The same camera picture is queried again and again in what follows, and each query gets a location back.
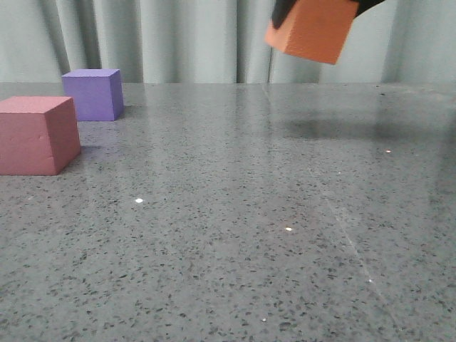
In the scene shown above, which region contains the purple foam cube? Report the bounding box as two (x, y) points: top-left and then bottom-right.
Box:
(61, 68), (124, 121)

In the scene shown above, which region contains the orange foam cube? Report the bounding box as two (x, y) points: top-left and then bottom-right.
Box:
(264, 0), (358, 65)

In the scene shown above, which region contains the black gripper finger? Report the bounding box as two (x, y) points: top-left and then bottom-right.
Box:
(271, 0), (296, 29)
(356, 0), (385, 17)

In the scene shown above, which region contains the pink foam cube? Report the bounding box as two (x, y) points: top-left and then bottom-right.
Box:
(1, 96), (81, 175)

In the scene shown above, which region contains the pale green curtain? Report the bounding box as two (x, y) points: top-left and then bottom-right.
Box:
(1, 1), (455, 83)

